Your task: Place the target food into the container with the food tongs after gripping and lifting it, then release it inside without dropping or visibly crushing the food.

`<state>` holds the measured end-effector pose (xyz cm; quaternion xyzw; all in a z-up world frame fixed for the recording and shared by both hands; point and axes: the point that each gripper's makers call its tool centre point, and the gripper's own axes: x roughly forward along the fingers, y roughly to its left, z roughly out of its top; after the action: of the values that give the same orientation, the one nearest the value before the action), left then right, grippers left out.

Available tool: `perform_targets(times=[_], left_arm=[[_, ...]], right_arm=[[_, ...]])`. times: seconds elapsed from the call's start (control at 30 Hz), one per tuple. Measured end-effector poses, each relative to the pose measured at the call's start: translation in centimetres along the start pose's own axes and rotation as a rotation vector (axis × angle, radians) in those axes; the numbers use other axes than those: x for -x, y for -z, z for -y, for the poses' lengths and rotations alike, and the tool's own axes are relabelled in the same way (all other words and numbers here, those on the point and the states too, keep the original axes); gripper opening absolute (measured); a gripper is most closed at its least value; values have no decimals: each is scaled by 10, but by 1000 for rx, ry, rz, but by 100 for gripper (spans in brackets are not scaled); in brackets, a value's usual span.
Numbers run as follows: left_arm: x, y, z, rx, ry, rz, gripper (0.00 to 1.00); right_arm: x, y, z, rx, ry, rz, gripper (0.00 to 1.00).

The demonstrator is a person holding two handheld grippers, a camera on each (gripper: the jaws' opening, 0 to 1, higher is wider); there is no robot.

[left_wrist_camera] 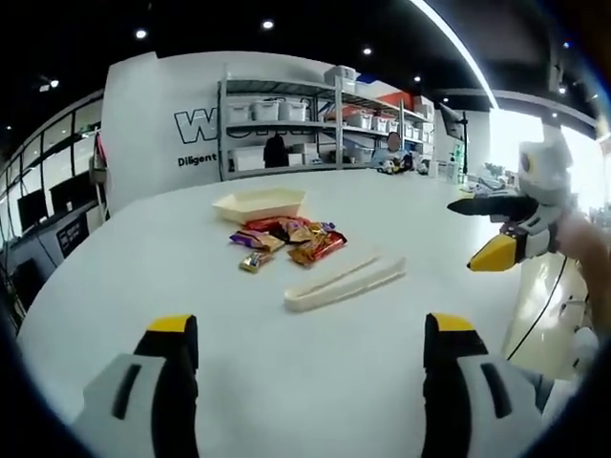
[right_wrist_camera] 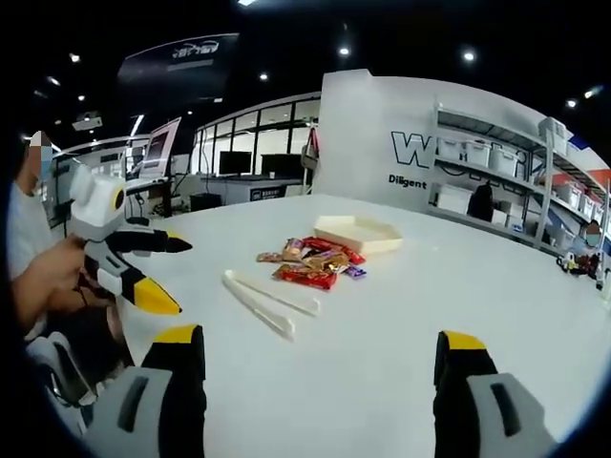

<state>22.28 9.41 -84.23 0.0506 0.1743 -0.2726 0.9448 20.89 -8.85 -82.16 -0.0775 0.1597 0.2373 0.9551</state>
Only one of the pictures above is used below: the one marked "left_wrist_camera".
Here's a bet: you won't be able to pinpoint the cream rounded chair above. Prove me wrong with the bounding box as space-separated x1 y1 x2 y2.
499 251 591 382

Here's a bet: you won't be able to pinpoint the cream rectangular container tray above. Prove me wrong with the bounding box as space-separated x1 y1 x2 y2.
211 186 307 225

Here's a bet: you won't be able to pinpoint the group of round ceiling spotlights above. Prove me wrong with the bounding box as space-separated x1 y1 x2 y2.
47 17 453 107

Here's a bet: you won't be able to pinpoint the black monitor on stand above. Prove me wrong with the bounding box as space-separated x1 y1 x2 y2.
437 101 469 185

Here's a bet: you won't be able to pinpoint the cream plastic food tongs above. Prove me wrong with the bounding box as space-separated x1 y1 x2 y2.
283 254 409 314

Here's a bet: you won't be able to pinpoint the black bag on shelf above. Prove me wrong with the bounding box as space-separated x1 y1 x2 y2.
263 134 288 169

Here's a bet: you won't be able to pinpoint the black computer monitor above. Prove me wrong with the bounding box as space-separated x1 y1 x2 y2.
16 187 48 234
49 170 93 217

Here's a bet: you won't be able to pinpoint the pile of colourful food packets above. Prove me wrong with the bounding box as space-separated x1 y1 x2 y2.
228 215 348 275

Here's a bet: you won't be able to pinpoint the person's right hand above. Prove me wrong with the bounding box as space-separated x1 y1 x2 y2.
558 211 611 269

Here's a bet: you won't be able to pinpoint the black sign panel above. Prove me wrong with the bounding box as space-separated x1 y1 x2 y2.
54 213 91 260

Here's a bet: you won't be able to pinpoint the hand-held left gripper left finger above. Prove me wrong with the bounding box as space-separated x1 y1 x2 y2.
71 313 200 458

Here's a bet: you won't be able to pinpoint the thin black cable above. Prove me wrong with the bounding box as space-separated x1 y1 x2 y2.
504 252 570 360

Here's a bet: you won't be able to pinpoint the row of white storage boxes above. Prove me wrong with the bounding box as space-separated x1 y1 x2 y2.
225 65 434 167

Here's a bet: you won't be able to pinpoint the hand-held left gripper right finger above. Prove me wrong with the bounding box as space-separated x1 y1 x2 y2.
422 312 545 458

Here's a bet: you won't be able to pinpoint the long ceiling light strip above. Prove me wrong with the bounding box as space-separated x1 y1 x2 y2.
411 0 498 112

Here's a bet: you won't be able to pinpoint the grey metal shelving rack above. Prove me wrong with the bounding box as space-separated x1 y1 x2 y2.
217 74 436 181

